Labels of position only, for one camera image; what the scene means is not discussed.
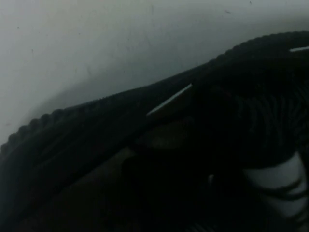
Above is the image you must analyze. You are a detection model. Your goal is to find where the black sneaker with white label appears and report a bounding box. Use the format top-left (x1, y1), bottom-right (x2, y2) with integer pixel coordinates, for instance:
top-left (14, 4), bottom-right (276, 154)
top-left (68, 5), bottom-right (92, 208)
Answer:
top-left (0, 30), bottom-right (309, 232)

